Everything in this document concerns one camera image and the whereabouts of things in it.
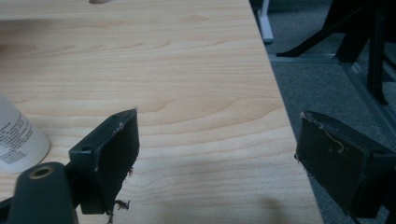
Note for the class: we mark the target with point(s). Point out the white bottle with printed label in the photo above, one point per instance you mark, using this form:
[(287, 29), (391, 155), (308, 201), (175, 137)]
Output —
[(17, 140)]

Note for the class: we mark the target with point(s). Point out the white table leg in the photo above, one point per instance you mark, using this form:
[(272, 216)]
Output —
[(265, 21)]

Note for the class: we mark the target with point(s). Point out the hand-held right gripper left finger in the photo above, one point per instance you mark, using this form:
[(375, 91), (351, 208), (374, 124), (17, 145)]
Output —
[(113, 161)]

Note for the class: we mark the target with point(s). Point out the black metal stand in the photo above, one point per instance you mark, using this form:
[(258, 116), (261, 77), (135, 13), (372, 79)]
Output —
[(358, 37)]

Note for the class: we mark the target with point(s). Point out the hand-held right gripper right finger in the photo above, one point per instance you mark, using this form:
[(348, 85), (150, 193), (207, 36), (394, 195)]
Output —
[(339, 161)]

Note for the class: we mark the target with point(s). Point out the grey metal floor rail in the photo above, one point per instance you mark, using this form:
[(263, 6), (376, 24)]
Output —
[(358, 81)]

